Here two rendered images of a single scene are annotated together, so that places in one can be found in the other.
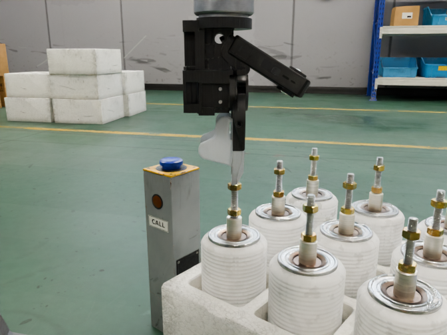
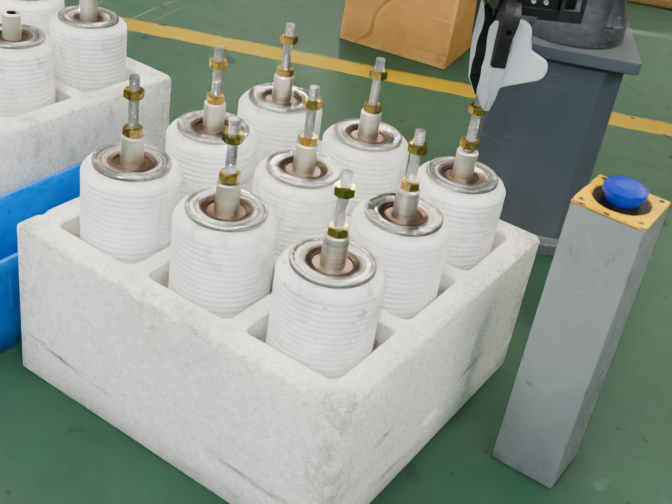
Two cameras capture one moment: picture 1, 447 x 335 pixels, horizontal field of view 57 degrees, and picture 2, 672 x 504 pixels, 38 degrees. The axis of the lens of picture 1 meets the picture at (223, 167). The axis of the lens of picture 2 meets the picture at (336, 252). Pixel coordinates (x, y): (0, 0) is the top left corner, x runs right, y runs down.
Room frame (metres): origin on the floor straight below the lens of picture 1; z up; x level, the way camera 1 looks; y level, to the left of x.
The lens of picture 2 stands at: (1.42, -0.28, 0.70)
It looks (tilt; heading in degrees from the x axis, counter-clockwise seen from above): 32 degrees down; 170
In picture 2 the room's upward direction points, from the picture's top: 9 degrees clockwise
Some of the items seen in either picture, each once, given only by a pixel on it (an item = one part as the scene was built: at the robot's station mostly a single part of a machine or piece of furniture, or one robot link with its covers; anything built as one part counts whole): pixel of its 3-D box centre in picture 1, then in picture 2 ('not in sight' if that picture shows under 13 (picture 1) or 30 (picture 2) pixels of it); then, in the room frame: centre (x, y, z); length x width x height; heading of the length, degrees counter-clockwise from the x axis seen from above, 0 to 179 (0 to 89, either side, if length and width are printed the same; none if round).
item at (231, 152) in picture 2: (378, 179); (231, 157); (0.66, -0.26, 0.30); 0.01 x 0.01 x 0.08
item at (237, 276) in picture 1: (233, 291); (444, 249); (0.55, -0.02, 0.16); 0.10 x 0.10 x 0.18
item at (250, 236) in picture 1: (233, 235); (462, 175); (0.55, -0.02, 0.25); 0.08 x 0.08 x 0.01
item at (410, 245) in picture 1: (409, 250); (286, 56); (0.40, -0.20, 0.30); 0.01 x 0.01 x 0.08
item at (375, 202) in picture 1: (375, 201); (227, 197); (0.66, -0.26, 0.26); 0.02 x 0.02 x 0.03
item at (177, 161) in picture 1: (171, 164); (623, 194); (0.69, 0.09, 0.32); 0.04 x 0.04 x 0.02
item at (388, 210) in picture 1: (374, 209); (226, 209); (0.66, -0.26, 0.25); 0.08 x 0.08 x 0.01
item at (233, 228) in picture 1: (234, 227); (464, 164); (0.55, -0.02, 0.26); 0.02 x 0.02 x 0.03
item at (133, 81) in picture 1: (114, 82); not in sight; (3.68, 0.95, 0.27); 0.39 x 0.39 x 0.18; 78
